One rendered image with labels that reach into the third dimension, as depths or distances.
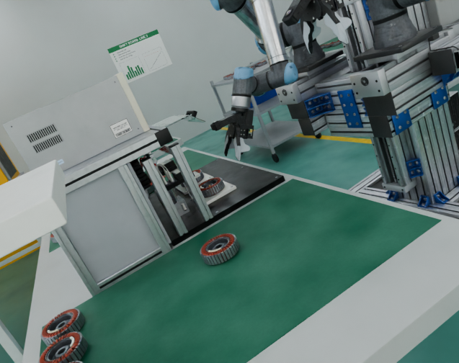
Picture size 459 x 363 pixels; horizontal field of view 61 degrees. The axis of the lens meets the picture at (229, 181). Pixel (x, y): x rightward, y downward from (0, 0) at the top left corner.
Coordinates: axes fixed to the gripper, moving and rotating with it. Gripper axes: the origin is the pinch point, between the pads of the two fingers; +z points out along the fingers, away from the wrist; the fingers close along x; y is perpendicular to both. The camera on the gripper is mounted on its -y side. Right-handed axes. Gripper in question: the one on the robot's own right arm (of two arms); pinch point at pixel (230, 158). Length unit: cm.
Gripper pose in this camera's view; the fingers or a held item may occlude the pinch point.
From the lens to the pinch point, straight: 154.3
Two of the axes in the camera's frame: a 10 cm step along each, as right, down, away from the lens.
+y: 9.3, 0.3, 3.7
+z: -1.0, 9.8, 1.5
